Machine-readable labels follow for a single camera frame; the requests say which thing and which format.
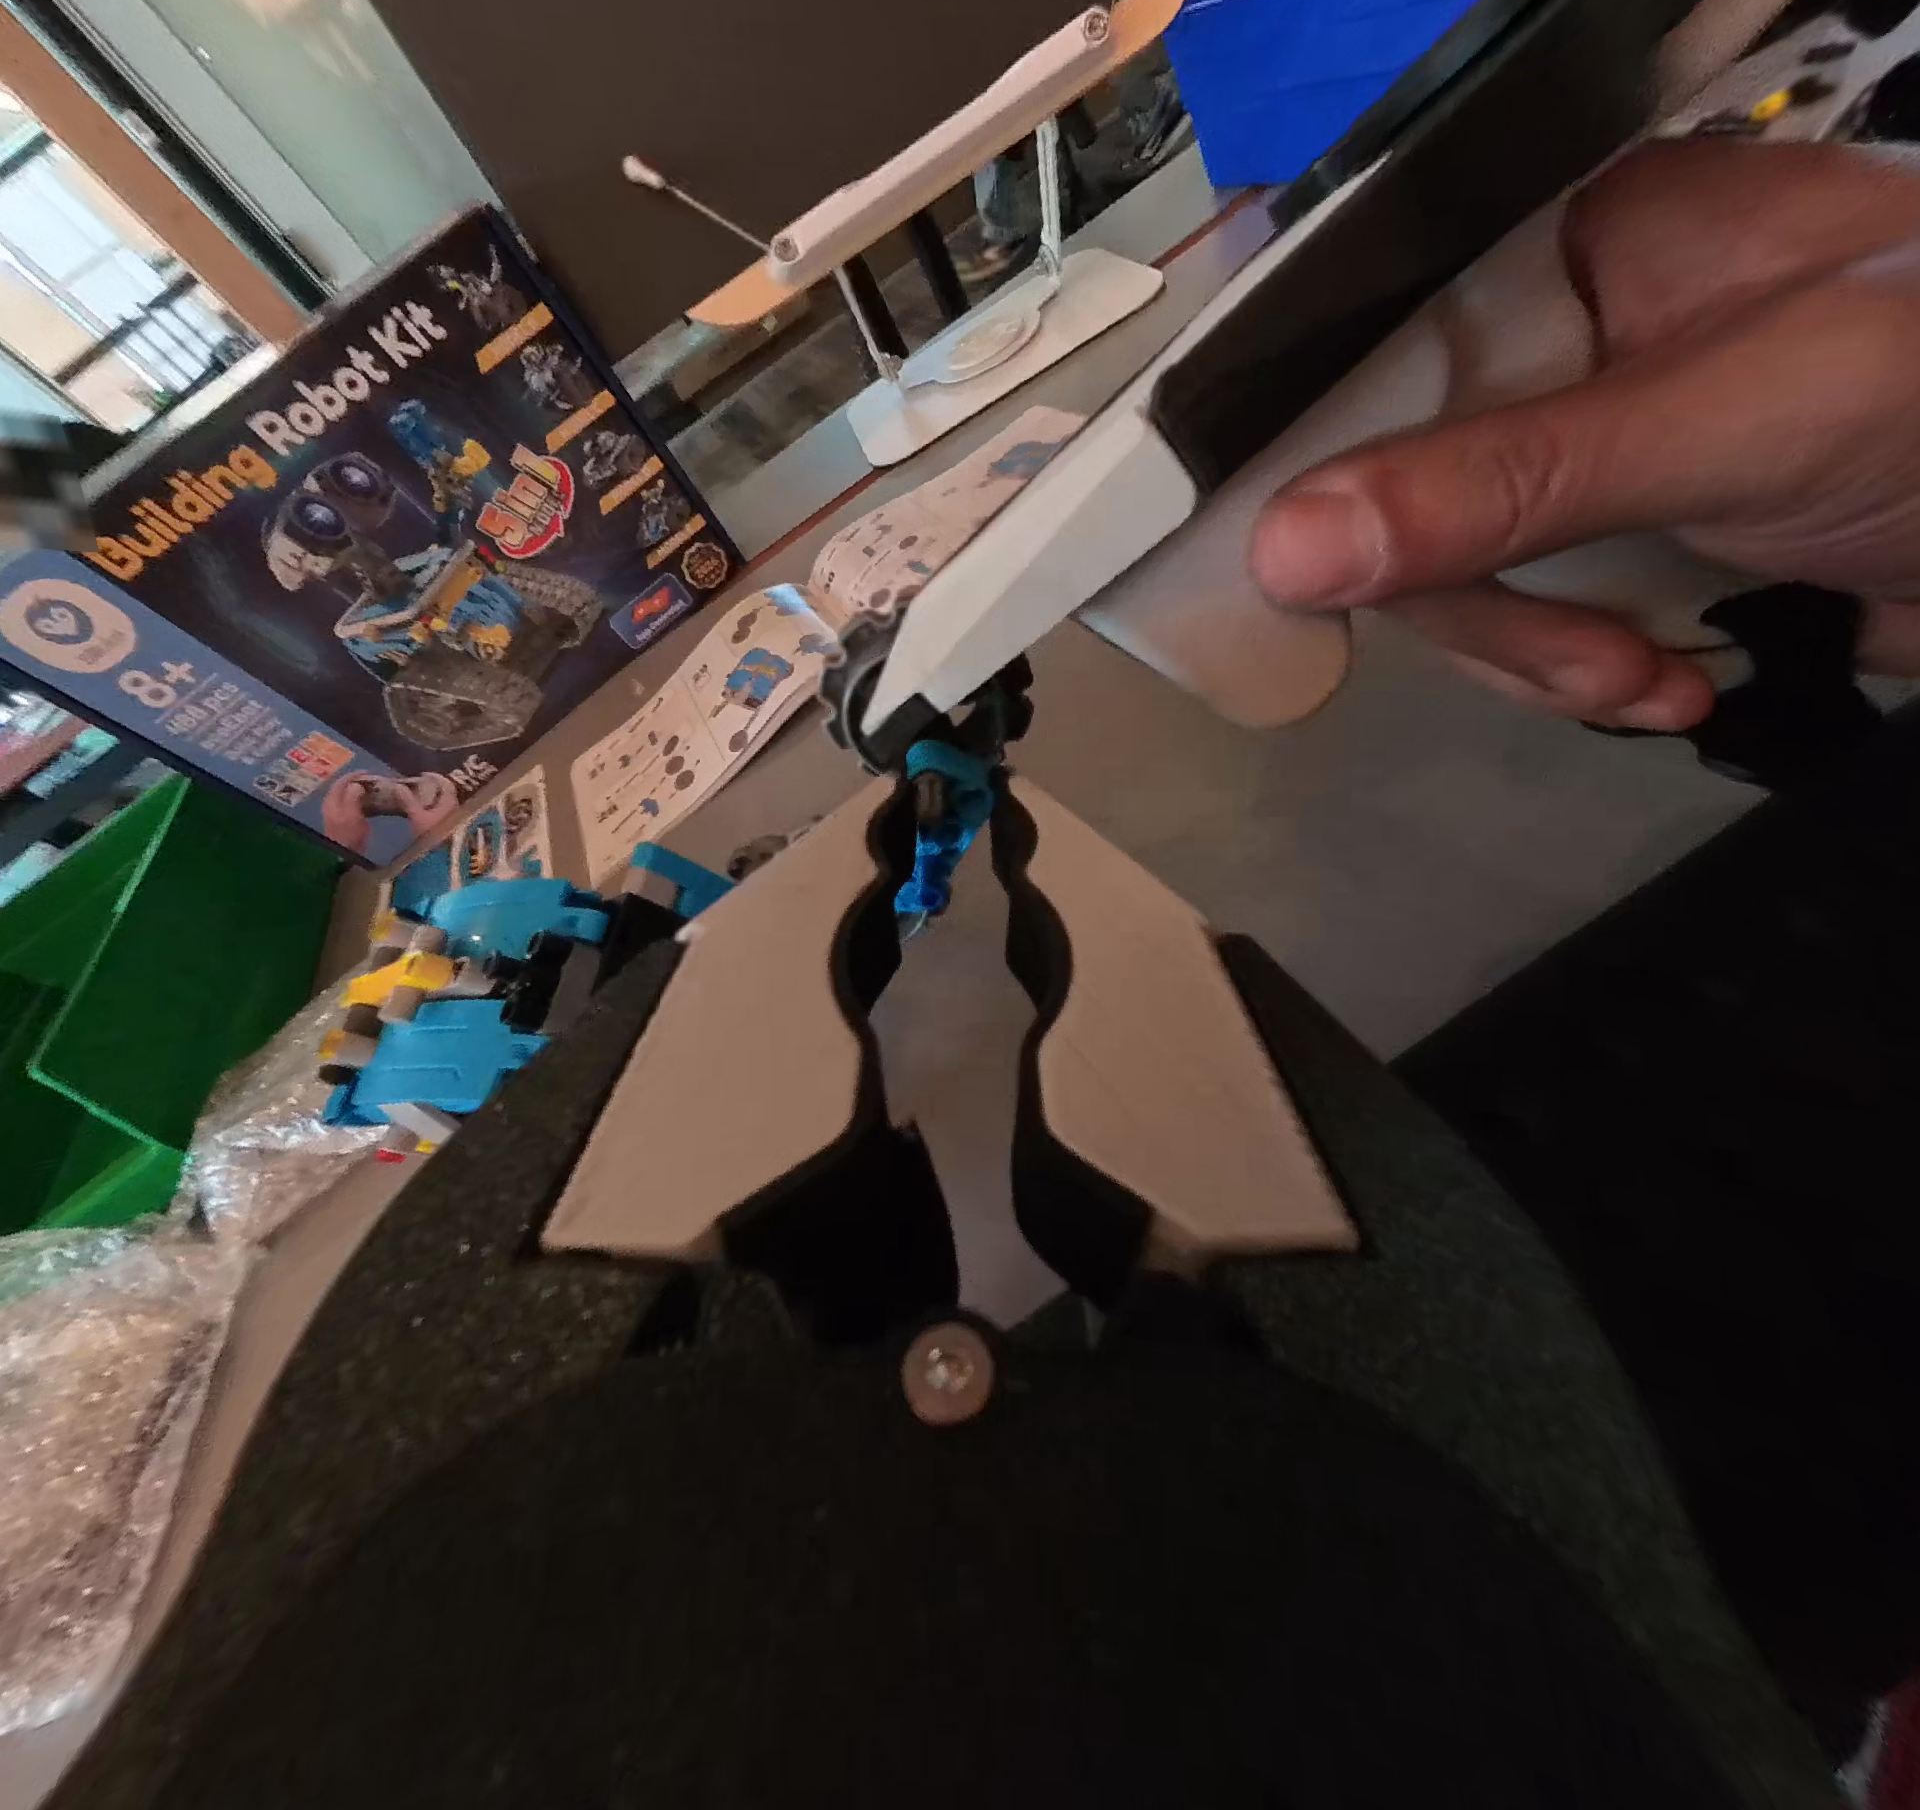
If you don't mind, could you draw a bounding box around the clear bubble wrap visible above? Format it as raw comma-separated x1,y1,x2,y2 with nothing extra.
0,970,408,1738

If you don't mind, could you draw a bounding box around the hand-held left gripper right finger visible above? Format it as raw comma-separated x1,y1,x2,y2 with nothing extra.
989,772,1366,1316

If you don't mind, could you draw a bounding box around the blue brick toy robot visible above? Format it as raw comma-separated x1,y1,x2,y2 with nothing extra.
321,842,736,1167

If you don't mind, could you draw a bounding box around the grey gear with blue connector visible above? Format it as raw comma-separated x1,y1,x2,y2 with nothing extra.
823,611,1041,942

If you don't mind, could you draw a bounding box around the white desk lamp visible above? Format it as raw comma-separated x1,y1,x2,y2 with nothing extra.
622,5,1163,469

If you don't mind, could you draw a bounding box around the robot kit box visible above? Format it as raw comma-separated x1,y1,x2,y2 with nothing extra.
0,205,746,868

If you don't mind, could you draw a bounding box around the person's right hand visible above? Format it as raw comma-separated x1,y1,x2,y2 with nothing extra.
1248,136,1920,734

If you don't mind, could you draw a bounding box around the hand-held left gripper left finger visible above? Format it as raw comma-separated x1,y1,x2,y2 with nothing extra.
537,782,967,1340

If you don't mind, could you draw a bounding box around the instruction booklet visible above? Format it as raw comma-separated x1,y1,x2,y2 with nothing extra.
569,405,1089,889

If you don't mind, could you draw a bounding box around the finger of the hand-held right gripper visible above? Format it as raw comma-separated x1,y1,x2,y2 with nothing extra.
859,400,1204,734

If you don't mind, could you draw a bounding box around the blue storage bin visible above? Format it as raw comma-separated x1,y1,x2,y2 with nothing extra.
1166,0,1532,189

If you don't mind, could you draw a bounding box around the green storage bin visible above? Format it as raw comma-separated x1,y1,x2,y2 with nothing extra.
0,776,346,1235

